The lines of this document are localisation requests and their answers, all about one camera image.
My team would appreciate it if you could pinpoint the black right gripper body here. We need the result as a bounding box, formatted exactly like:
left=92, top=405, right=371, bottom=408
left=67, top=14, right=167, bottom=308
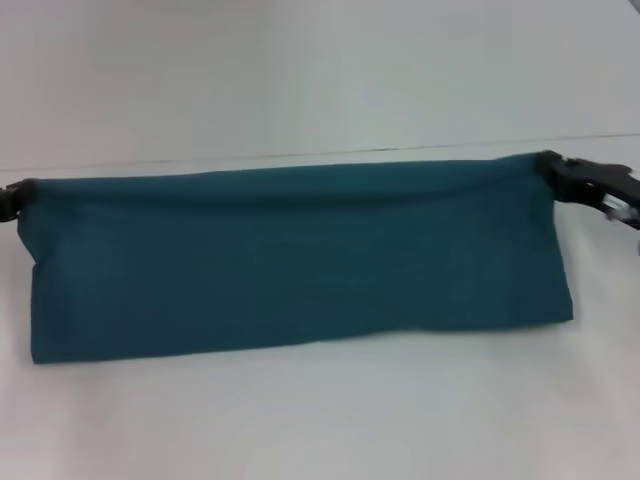
left=548, top=156, right=640, bottom=224

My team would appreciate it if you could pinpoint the teal blue shirt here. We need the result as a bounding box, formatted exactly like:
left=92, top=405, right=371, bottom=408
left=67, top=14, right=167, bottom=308
left=18, top=152, right=574, bottom=365

